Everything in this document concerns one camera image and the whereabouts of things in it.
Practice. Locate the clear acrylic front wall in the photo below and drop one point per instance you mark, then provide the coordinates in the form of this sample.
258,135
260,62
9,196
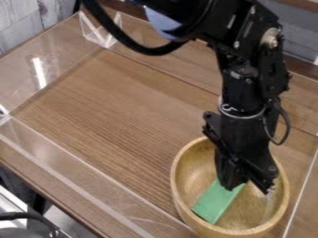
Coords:
110,209

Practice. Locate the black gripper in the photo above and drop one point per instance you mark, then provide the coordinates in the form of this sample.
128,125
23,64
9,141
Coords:
243,149

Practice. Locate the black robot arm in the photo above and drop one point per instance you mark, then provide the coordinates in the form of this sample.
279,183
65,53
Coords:
242,31

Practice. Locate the green rectangular block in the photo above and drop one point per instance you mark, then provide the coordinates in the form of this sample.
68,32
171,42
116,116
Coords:
214,202

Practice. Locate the black metal table bracket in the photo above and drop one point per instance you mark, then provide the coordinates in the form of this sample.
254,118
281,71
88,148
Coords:
65,223

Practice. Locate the brown wooden bowl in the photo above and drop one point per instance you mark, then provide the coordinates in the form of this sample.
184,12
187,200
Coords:
251,216

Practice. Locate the clear acrylic corner bracket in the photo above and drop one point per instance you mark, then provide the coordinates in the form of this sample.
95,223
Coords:
95,34

